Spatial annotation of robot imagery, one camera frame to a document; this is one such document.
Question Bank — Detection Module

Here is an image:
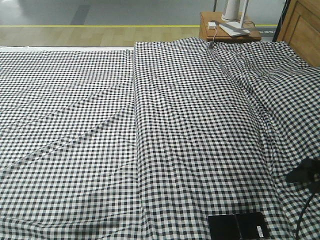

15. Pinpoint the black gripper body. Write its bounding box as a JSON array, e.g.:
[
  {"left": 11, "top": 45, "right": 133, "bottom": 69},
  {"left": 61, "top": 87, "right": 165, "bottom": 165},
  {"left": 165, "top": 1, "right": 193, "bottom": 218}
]
[{"left": 285, "top": 158, "right": 320, "bottom": 192}]

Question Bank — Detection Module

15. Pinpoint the black foldable phone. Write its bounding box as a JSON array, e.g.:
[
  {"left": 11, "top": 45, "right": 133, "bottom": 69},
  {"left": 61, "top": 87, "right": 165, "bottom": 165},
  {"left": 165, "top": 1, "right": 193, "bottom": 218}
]
[{"left": 207, "top": 212, "right": 270, "bottom": 240}]

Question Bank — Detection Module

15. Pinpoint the white desk lamp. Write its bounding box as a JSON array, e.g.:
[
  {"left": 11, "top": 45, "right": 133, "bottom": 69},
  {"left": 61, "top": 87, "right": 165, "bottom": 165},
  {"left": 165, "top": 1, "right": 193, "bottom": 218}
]
[{"left": 218, "top": 0, "right": 251, "bottom": 37}]

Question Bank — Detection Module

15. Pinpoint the checkered bed sheet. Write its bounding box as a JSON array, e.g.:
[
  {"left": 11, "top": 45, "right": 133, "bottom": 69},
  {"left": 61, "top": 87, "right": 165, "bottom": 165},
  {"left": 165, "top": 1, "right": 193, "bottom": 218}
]
[{"left": 0, "top": 50, "right": 143, "bottom": 240}]

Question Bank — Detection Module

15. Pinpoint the wooden headboard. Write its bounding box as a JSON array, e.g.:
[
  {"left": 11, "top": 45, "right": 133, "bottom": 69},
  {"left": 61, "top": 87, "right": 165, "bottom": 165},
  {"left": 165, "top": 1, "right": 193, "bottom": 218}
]
[{"left": 276, "top": 0, "right": 320, "bottom": 67}]

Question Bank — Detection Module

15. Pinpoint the wooden bedside table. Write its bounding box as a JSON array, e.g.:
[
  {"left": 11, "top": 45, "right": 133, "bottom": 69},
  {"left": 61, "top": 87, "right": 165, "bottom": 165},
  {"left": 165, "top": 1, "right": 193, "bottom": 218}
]
[{"left": 199, "top": 11, "right": 262, "bottom": 43}]

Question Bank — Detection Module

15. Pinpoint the white charger adapter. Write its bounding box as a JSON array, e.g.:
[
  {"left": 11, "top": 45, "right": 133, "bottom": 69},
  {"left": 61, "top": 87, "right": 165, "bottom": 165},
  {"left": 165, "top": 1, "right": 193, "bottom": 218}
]
[{"left": 207, "top": 21, "right": 217, "bottom": 30}]

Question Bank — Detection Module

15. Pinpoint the white cylindrical appliance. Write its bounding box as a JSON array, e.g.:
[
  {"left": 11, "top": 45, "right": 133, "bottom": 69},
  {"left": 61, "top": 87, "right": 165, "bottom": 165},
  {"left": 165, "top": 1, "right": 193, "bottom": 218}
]
[{"left": 221, "top": 0, "right": 249, "bottom": 23}]

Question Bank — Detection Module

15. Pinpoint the white charger cable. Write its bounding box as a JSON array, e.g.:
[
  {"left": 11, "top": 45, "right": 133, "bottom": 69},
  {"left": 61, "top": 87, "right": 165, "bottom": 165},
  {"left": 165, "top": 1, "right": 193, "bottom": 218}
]
[{"left": 209, "top": 20, "right": 221, "bottom": 50}]

